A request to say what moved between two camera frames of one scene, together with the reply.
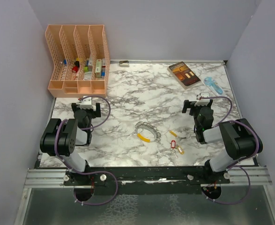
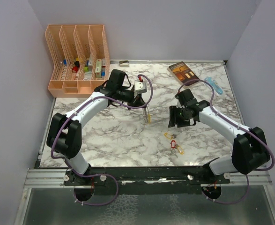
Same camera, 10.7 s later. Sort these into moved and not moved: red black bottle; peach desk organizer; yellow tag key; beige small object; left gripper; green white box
Moved: left gripper; yellow tag key
Not moved: peach desk organizer; red black bottle; green white box; beige small object
